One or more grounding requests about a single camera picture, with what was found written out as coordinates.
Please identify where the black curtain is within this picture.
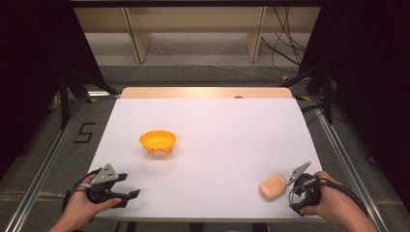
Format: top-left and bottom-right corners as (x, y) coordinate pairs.
(0, 0), (107, 182)
(298, 0), (410, 212)

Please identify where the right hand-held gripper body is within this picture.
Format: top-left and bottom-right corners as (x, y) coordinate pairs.
(285, 160), (323, 217)

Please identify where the peach toy bread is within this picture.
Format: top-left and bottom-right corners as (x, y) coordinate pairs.
(259, 174), (288, 201)

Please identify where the white table sheet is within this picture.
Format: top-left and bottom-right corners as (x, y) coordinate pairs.
(86, 98), (324, 221)

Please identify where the person's left hand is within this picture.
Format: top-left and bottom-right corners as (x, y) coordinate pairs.
(61, 188), (124, 227)

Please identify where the thin white floor cable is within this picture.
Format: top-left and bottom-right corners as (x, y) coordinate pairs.
(150, 38), (284, 83)

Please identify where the wooden table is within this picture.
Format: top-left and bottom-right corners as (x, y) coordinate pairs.
(120, 86), (294, 100)

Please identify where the aluminium floor rail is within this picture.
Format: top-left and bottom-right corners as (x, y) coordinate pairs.
(309, 96), (392, 232)
(3, 96), (85, 232)

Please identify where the person's right hand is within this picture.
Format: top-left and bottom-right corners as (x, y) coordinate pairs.
(299, 170), (360, 227)

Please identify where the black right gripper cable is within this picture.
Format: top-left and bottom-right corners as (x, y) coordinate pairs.
(289, 177), (370, 218)

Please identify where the black metal stand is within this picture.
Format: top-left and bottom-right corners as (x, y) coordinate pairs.
(57, 66), (121, 131)
(279, 62), (337, 126)

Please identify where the orange plastic bowl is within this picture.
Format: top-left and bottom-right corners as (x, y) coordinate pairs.
(138, 130), (178, 155)

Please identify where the bundle of black cables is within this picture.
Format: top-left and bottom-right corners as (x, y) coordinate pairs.
(260, 6), (311, 73)

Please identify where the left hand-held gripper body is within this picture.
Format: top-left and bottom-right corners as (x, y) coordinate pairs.
(85, 162), (124, 205)

